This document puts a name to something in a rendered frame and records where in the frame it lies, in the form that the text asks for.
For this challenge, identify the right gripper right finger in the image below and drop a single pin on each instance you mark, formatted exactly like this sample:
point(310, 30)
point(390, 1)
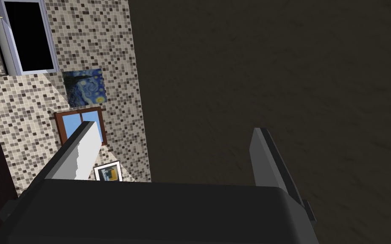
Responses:
point(266, 162)

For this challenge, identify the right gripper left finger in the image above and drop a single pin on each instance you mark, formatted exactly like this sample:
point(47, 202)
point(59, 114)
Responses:
point(80, 152)

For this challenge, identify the brown framed window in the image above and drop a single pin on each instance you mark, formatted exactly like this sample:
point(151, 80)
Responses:
point(71, 123)

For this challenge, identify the white framed abstract picture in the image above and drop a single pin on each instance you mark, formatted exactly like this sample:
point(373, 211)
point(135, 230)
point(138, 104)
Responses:
point(109, 173)

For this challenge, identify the blue swirl night sky painting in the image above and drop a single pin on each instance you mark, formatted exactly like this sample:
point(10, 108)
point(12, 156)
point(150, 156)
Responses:
point(85, 87)

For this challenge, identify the grey framed dark doorway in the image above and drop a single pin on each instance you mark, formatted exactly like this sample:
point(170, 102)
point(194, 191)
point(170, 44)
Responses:
point(29, 35)

